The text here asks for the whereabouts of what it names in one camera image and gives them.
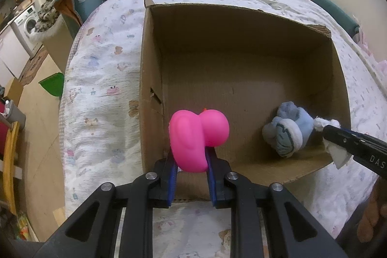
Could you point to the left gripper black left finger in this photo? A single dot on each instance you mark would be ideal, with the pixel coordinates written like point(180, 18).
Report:
point(116, 218)

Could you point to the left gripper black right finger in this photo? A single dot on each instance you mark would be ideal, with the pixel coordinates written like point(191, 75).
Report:
point(266, 220)

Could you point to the white cloth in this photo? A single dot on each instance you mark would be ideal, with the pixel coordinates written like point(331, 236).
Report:
point(339, 154)

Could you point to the light blue fluffy sock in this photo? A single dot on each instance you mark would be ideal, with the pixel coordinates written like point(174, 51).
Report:
point(289, 130)

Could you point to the pink rubber duck toy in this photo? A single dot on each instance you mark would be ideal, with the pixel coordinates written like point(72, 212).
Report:
point(190, 134)

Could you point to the person's right hand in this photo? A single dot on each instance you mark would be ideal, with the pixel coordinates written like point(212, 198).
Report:
point(375, 209)

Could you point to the white patterned bed quilt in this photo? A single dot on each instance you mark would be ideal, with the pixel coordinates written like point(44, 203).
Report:
point(100, 136)

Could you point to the yellow wooden chair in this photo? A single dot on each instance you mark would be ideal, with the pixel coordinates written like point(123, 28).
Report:
point(9, 169)

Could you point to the teal rolled mat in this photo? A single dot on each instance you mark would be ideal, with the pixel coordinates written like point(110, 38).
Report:
point(344, 20)

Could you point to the green dustpan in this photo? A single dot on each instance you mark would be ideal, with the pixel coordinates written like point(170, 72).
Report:
point(53, 84)

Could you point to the brown cardboard box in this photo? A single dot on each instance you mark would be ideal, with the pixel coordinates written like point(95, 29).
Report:
point(245, 63)

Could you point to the tall cardboard box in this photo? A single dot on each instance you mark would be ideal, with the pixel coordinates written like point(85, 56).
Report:
point(58, 40)

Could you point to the white kitchen cabinet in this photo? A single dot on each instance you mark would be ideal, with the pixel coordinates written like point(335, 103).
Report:
point(13, 56)

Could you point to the white washing machine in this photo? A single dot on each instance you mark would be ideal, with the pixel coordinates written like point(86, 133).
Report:
point(23, 26)

